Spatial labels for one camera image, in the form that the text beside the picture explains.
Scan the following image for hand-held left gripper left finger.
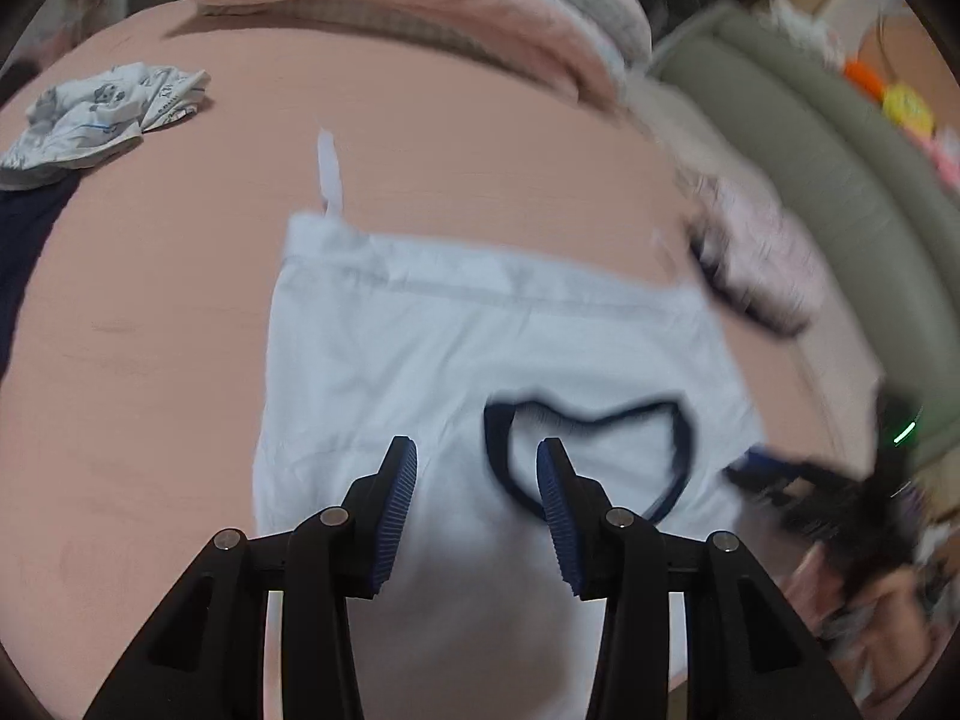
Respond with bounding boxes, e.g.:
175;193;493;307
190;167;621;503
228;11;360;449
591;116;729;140
82;435;419;720

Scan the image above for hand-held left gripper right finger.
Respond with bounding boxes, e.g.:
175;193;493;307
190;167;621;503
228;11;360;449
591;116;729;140
537;436;863;720

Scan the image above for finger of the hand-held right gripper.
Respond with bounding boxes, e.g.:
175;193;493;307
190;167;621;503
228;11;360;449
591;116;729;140
724;444;818;511

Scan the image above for white T-shirt with navy trim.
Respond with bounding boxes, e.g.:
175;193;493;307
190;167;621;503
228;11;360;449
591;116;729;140
251;127;770;720

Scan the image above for folded pink printed clothes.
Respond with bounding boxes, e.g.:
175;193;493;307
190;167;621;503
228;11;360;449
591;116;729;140
675;172;826;331

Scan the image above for bed with pink sheet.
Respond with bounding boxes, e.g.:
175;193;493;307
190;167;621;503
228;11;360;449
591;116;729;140
0;0;901;698

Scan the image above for grey-green sofa edge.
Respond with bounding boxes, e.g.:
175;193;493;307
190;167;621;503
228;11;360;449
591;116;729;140
645;0;960;466

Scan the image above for yellow toy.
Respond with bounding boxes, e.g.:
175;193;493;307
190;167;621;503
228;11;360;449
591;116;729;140
881;86;935;132

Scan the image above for orange toy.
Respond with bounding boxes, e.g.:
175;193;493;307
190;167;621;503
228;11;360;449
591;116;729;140
844;60;890;95

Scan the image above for navy garment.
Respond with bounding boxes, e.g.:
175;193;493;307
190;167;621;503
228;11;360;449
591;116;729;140
0;172;83;383

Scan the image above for pink quilt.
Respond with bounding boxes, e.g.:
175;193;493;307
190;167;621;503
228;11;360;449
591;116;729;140
159;0;653;110

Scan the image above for white printed garment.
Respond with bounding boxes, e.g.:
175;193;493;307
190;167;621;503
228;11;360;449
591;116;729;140
0;62;212;191

